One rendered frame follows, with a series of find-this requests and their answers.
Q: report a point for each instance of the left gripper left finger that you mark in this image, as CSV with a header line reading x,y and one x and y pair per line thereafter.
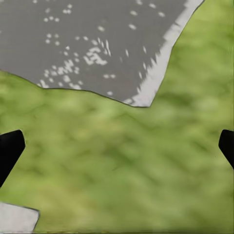
x,y
12,145

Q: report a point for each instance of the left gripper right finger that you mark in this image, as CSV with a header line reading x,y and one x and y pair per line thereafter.
x,y
226,145

